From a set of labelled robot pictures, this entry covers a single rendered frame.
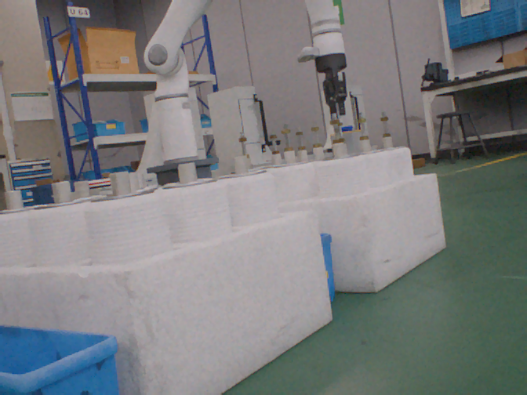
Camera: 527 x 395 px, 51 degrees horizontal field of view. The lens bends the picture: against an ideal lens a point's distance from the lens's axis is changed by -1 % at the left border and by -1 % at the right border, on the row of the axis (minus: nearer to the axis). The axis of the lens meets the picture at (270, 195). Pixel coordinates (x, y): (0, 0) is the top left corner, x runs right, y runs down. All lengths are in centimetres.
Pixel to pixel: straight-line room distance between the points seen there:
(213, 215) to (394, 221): 49
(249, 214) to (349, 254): 29
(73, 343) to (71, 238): 15
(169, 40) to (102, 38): 496
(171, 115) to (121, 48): 510
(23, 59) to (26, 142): 103
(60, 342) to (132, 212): 16
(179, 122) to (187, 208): 80
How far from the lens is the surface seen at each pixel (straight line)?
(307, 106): 762
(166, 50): 152
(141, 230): 65
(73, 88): 675
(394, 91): 685
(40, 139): 749
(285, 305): 80
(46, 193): 565
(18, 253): 84
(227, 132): 391
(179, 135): 151
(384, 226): 109
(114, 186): 68
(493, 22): 621
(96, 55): 639
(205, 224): 73
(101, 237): 66
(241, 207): 82
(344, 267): 107
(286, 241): 81
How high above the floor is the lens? 27
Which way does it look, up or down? 3 degrees down
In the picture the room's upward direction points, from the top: 9 degrees counter-clockwise
